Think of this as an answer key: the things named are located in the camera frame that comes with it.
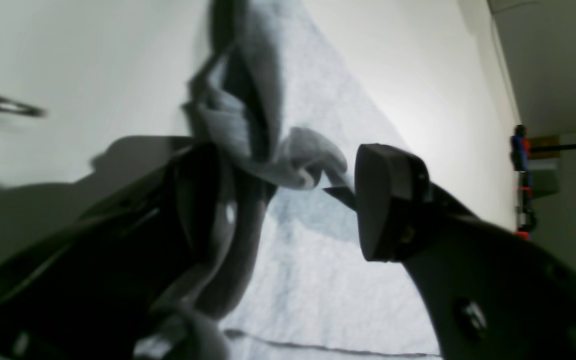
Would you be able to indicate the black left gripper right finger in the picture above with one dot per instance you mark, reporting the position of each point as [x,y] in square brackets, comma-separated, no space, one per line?
[490,295]

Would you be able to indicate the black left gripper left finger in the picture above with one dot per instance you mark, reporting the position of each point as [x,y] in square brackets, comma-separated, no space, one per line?
[88,292]

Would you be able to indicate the grey T-shirt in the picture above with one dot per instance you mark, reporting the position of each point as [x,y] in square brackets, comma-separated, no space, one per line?
[291,283]

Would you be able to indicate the blue red bar clamp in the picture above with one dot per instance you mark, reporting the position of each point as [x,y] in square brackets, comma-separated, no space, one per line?
[520,149]
[526,217]

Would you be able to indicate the top blue red bar clamp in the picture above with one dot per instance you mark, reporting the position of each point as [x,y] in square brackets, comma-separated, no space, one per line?
[520,149]

